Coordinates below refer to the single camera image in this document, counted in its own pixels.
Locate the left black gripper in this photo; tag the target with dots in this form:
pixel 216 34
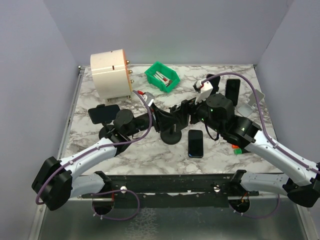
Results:
pixel 162 120

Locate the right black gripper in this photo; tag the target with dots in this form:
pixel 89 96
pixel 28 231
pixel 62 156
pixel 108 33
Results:
pixel 185 107

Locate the black tripod phone stand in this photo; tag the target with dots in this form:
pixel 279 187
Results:
pixel 170 137

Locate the black phone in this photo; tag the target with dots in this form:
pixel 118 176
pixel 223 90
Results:
pixel 195 144

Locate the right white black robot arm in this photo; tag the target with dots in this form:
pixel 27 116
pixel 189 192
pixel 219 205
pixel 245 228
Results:
pixel 299 179

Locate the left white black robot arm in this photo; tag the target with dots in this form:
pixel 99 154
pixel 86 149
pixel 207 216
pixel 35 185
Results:
pixel 58 180

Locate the purple phone on round stand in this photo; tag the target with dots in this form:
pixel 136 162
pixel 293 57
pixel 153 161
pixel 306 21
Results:
pixel 215 84

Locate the dark phone on brown stand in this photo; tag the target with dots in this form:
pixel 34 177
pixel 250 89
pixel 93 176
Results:
pixel 232 89

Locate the left black phone stand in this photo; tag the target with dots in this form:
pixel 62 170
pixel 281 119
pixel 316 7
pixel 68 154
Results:
pixel 106 130

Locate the phone on left stand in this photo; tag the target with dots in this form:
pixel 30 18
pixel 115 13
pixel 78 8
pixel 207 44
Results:
pixel 103 113

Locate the white markers in bin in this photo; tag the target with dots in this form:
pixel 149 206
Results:
pixel 166 81

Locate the green plastic bin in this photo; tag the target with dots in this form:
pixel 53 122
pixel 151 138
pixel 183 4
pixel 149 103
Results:
pixel 168 72

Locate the green cap marker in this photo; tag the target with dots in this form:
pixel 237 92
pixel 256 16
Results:
pixel 238 151

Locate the cream cylindrical drum device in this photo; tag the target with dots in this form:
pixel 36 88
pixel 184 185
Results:
pixel 110 74

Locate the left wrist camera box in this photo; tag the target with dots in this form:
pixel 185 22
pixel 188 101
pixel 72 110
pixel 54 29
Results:
pixel 148 98

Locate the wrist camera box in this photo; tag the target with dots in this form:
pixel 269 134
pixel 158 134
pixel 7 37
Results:
pixel 148 98
pixel 203 89

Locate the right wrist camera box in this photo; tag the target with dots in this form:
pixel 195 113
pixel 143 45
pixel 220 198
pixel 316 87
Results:
pixel 203 89

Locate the black front mounting rail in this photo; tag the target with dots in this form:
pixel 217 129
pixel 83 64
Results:
pixel 171 190

